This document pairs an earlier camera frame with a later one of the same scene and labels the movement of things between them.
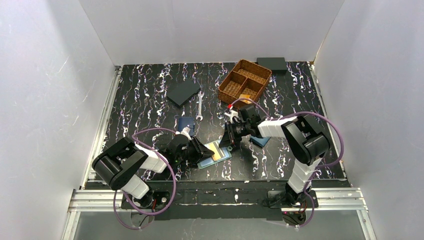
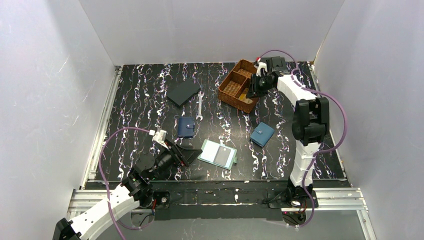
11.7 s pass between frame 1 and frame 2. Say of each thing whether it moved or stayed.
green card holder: moved
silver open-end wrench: stayed
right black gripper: moved
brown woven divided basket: stayed
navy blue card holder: stayed
